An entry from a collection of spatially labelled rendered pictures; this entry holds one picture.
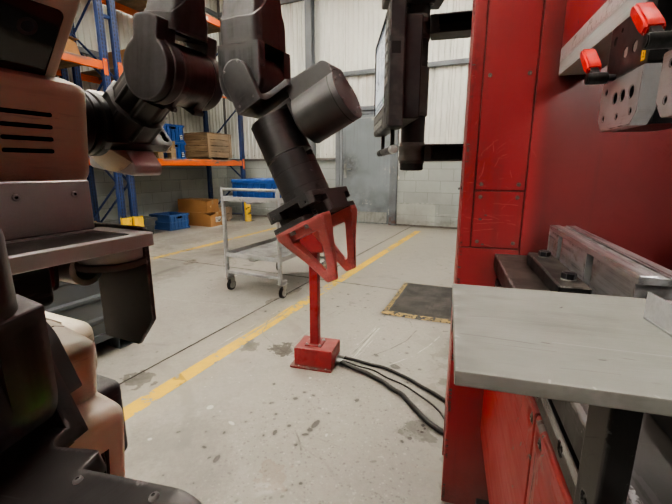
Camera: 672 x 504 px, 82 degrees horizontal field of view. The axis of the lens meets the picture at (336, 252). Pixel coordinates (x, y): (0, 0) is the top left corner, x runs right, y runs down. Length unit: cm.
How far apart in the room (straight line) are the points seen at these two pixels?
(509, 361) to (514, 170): 94
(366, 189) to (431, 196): 128
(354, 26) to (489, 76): 719
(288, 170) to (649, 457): 43
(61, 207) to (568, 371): 52
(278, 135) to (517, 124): 82
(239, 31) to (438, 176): 701
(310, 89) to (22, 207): 33
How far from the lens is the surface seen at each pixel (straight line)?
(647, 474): 44
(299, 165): 45
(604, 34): 92
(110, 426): 64
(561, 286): 81
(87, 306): 264
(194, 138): 819
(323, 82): 44
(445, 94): 750
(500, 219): 118
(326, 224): 41
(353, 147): 787
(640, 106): 71
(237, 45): 50
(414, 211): 755
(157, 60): 55
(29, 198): 53
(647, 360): 31
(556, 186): 119
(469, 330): 30
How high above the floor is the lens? 112
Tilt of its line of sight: 12 degrees down
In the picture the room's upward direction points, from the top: straight up
